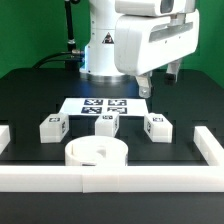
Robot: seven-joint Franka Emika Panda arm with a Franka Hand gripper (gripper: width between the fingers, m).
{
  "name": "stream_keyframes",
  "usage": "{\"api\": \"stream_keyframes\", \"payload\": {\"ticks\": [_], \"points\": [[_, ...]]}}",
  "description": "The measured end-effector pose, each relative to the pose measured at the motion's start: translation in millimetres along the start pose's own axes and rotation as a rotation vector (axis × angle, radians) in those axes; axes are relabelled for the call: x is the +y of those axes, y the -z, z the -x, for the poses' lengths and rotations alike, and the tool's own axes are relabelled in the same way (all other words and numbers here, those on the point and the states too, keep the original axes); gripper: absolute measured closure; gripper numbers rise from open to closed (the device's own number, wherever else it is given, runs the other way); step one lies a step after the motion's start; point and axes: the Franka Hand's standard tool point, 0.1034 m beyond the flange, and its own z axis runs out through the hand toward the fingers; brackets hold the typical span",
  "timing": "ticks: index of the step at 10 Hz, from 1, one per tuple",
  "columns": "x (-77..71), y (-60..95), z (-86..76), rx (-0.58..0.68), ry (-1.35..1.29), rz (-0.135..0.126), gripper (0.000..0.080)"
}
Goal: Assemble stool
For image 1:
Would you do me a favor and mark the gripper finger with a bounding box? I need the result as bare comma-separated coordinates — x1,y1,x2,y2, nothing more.
136,73,152,98
165,59,182,82

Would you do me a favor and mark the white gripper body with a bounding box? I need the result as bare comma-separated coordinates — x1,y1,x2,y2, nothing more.
114,10,199,76

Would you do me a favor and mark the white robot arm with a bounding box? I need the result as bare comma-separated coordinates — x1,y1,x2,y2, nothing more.
80,0,199,98

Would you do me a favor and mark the white marker sheet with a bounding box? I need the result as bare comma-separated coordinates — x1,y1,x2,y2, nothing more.
60,98,148,116

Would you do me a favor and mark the white U-shaped fence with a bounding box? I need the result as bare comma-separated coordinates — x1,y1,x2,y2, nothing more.
0,126,224,193

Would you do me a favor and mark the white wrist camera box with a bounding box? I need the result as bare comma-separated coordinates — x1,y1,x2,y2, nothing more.
115,0,175,17

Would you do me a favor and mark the black cable bundle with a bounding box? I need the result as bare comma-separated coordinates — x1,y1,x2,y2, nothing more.
32,49,86,69

